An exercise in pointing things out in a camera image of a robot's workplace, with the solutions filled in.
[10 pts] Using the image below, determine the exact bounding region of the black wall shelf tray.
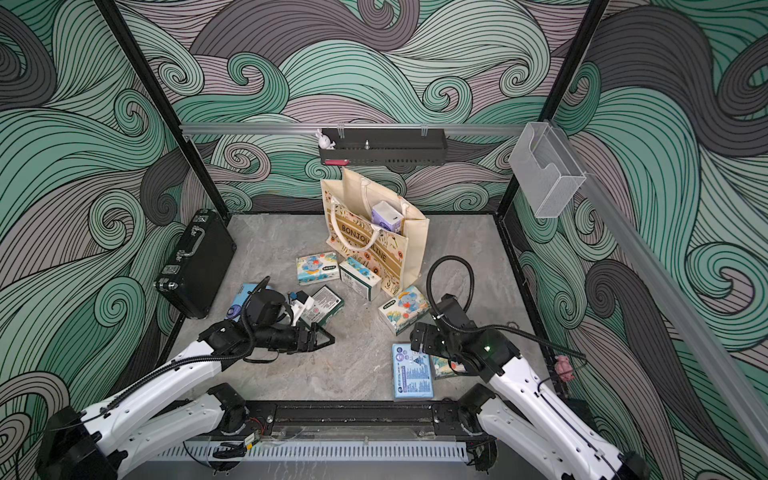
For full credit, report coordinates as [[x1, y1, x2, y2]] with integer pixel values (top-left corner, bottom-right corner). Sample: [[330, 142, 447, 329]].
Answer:
[[318, 127, 448, 169]]

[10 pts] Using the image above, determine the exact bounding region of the white rabbit figurine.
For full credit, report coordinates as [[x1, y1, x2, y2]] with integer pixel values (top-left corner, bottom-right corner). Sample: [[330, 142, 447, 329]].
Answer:
[[315, 129, 335, 150]]

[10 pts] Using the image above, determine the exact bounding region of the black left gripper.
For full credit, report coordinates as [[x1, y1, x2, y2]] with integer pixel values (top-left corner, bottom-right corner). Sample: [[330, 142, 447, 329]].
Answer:
[[254, 322, 335, 353]]

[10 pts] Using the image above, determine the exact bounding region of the light blue wipes pack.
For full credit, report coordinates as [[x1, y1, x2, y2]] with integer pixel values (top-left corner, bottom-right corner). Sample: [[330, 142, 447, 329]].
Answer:
[[391, 343, 435, 400]]

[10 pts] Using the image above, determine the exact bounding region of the black carrying case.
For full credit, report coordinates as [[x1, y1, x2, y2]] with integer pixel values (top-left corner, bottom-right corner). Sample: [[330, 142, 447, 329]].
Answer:
[[154, 209, 237, 319]]

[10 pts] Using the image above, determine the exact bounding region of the light blue puppy tissue pack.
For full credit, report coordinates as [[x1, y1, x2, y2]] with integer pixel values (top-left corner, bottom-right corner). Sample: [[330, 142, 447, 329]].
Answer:
[[225, 283, 262, 320]]

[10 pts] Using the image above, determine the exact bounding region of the green blue tissue pack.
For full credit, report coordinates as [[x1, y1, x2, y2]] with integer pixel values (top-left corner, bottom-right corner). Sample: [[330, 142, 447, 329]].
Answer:
[[339, 257, 381, 301]]

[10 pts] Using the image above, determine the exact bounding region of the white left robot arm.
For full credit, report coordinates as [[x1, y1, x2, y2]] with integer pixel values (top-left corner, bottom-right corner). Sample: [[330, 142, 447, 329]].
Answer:
[[35, 278, 335, 479]]

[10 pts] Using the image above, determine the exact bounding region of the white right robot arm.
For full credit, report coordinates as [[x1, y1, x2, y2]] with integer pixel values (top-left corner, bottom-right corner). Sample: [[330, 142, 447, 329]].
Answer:
[[410, 292, 650, 479]]

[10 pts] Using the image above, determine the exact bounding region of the floral canvas tote bag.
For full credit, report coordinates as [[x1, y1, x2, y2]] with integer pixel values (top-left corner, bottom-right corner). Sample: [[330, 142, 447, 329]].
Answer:
[[320, 168, 430, 296]]

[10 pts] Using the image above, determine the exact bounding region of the elephant print tissue pack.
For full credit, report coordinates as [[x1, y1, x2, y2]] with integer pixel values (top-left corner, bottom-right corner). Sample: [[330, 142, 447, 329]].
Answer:
[[296, 252, 340, 285], [378, 286, 429, 336], [430, 356, 466, 380]]

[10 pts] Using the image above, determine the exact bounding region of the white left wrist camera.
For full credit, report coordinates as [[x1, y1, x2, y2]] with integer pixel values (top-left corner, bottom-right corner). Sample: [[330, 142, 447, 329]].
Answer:
[[289, 291, 313, 326]]

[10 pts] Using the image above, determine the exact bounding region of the pink plush toy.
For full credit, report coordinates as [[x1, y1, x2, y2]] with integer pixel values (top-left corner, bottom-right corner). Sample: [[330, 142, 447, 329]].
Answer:
[[554, 355, 575, 383]]

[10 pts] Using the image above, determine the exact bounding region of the white slotted cable duct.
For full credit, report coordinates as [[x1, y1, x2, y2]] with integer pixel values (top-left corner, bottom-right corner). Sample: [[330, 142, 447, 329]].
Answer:
[[162, 441, 469, 463]]

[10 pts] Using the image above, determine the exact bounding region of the clear acrylic wall holder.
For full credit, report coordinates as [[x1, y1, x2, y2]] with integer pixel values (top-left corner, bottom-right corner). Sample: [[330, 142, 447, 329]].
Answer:
[[509, 122, 586, 219]]

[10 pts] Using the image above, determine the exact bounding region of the green barcode tissue pack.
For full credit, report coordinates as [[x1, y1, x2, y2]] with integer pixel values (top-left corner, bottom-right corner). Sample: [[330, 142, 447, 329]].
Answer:
[[300, 285, 344, 327]]

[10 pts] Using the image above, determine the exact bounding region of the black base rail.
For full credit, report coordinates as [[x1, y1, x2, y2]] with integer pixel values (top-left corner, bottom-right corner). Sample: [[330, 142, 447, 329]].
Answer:
[[246, 400, 477, 437]]

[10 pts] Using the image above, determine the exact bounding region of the purple puppy tissue pack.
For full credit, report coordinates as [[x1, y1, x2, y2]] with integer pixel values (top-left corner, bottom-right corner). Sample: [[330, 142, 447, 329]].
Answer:
[[371, 201, 404, 234]]

